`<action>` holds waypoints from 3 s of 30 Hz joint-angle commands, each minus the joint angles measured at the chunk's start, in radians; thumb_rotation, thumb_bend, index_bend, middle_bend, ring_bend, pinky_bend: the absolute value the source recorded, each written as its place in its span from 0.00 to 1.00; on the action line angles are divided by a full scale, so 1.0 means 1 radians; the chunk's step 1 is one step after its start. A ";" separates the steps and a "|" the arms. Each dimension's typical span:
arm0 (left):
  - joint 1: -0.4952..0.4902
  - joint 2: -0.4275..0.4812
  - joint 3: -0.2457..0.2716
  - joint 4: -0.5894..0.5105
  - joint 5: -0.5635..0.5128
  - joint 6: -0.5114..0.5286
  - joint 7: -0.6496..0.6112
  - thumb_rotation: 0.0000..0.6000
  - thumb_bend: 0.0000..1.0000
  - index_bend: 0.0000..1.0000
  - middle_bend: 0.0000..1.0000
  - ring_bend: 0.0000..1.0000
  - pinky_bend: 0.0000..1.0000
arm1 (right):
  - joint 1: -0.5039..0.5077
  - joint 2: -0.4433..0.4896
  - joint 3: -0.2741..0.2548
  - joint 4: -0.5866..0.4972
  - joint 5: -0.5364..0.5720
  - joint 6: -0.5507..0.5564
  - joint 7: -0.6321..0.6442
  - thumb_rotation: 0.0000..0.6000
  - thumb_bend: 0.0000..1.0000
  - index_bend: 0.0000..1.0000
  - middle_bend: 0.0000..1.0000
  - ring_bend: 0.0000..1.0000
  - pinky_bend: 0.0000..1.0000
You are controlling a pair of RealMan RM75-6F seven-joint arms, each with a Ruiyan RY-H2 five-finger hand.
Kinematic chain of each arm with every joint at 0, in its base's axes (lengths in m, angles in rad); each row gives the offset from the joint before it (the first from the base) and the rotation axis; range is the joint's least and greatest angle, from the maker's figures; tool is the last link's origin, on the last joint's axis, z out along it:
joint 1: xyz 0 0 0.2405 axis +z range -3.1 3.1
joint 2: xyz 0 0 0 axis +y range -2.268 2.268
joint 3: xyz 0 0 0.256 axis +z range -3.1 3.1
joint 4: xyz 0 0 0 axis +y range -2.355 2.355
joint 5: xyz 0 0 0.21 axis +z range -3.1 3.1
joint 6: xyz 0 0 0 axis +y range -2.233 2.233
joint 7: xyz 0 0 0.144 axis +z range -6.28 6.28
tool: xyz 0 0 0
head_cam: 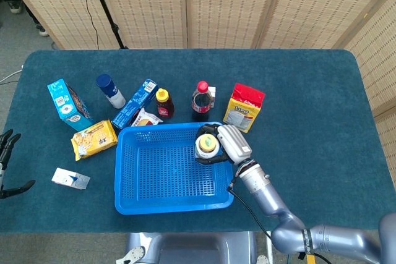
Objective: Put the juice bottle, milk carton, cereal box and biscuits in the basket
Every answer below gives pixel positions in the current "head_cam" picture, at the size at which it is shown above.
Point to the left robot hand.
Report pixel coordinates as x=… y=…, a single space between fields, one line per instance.
x=9 y=145

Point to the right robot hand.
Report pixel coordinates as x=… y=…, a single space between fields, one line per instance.
x=235 y=145

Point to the white yellow-capped bottle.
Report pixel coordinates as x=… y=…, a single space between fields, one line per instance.
x=207 y=148

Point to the teal cereal box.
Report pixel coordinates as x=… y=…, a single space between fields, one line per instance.
x=66 y=106

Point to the yellow cracker packet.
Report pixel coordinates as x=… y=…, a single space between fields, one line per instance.
x=94 y=138

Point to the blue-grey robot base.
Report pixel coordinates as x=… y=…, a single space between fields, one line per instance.
x=191 y=248

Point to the blue plastic basket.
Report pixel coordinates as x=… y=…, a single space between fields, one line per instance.
x=167 y=183

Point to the yellow red snack bag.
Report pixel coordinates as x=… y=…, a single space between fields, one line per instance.
x=242 y=109

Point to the cola bottle red cap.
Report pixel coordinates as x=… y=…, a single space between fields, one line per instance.
x=201 y=103

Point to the small white red carton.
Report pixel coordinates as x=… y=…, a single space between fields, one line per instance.
x=213 y=92

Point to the blue table cloth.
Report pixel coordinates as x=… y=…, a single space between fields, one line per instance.
x=294 y=91

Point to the honey bottle yellow cap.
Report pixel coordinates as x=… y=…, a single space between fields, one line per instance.
x=164 y=106

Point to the small white red packet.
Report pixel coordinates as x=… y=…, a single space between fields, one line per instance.
x=147 y=118

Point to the white floor pole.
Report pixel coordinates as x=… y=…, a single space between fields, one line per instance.
x=268 y=247

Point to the long blue box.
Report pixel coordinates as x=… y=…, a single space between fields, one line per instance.
x=134 y=104

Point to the white bottle blue cap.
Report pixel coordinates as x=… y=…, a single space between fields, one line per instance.
x=111 y=92

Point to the grey sneaker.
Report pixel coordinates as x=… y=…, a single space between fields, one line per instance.
x=42 y=31

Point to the dark shoe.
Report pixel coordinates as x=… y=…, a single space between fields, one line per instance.
x=15 y=7

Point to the bamboo folding screen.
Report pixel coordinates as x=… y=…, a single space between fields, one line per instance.
x=226 y=4

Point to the black tripod stand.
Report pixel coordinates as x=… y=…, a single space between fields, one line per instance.
x=106 y=13

